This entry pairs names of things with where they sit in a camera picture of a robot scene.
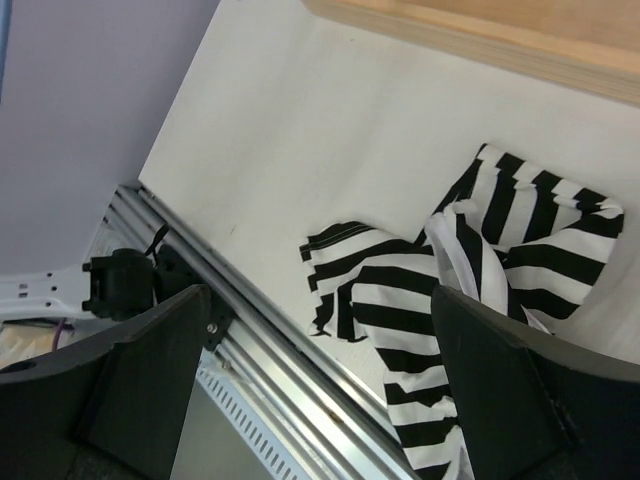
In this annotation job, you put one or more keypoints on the black white striped tank top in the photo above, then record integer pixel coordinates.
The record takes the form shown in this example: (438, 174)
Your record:
(511, 235)

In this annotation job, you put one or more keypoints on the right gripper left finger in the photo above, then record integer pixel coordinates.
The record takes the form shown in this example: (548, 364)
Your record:
(119, 397)

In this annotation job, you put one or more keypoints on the slotted cable duct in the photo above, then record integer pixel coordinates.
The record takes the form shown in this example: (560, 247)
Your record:
(251, 428)

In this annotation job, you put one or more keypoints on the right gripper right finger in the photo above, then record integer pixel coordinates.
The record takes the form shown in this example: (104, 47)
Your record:
(532, 406)

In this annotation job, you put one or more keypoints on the aluminium mounting rail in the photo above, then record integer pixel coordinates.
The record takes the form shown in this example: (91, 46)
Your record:
(328, 419)

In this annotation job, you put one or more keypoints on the wooden clothes rack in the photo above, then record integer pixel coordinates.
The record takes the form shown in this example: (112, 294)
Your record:
(591, 46)

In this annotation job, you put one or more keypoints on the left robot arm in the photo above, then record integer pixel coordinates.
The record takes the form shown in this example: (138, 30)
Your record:
(117, 287)

